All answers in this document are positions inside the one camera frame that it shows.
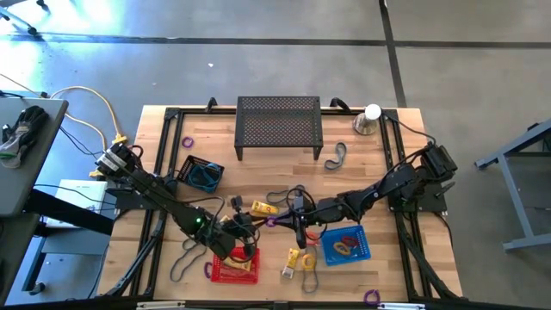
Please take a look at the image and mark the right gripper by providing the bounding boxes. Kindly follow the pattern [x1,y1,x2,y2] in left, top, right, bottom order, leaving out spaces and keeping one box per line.
[274,195,328,250]

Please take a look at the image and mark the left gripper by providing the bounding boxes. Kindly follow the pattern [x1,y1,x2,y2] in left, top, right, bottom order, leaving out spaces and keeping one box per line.
[226,195,269,260]

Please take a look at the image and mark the red plastic basket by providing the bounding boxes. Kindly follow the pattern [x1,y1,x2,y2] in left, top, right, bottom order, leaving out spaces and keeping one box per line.
[209,245,261,286]

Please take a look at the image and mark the blue-grey rubber band loop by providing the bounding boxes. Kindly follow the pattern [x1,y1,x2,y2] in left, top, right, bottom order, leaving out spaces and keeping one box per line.
[187,162,224,193]

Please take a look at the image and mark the grey rubber band loop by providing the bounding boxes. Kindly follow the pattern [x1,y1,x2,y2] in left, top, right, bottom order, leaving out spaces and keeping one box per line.
[324,141,348,171]

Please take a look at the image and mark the office chair base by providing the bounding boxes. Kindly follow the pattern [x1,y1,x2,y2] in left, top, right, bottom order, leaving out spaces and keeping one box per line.
[0,0,51,36]

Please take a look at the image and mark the blue plastic basket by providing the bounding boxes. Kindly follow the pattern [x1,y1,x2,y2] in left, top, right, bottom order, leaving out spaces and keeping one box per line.
[320,224,372,267]

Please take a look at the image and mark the small black mesh basket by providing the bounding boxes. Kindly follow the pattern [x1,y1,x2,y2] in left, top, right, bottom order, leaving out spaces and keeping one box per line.
[176,154,226,194]

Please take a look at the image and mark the long dark rubber band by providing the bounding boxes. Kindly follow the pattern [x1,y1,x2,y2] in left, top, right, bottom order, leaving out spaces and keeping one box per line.
[169,238,208,284]

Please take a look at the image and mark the black mesh shelf riser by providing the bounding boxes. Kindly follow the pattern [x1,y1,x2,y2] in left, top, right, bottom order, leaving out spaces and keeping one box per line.
[234,96,325,162]

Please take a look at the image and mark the white bulb table lamp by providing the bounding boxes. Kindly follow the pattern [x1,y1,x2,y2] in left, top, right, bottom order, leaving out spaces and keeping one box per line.
[351,103,383,137]

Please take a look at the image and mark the white paper sheet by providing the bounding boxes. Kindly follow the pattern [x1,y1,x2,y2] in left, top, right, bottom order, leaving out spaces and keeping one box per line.
[45,178,108,228]

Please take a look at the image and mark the black side table beam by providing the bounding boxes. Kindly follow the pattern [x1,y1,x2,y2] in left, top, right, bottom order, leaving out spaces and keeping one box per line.
[23,188,116,237]

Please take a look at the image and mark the grey side table base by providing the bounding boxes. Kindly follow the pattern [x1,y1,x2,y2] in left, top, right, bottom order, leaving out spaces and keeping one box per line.
[19,213,111,298]

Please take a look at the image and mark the grey side table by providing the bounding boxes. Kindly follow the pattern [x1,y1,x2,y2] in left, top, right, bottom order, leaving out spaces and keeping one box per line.
[0,96,70,218]

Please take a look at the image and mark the black and grey gloves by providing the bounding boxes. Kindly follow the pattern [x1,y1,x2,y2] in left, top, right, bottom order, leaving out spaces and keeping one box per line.
[0,105,50,170]

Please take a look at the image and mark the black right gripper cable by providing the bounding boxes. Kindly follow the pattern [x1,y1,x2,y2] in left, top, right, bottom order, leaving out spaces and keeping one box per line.
[285,185,323,243]

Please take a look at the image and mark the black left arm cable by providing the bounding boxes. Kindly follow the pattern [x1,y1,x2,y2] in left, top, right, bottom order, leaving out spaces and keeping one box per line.
[171,195,227,227]

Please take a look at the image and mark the black aluminium table frame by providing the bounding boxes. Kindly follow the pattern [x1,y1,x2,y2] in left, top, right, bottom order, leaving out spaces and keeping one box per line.
[102,105,465,310]

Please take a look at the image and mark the silver metal bracket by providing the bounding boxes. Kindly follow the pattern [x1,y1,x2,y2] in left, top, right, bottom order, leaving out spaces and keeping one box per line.
[377,301,427,310]
[136,300,187,310]

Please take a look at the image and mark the black supply cable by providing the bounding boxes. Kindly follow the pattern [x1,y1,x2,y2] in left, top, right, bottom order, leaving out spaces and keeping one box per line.
[378,105,434,146]

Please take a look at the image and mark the cream cable with yellow plug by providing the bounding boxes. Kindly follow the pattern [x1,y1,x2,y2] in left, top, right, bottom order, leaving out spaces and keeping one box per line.
[49,84,130,147]

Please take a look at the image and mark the grey metal table frame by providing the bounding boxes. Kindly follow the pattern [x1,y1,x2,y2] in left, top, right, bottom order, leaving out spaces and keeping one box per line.
[474,118,551,254]

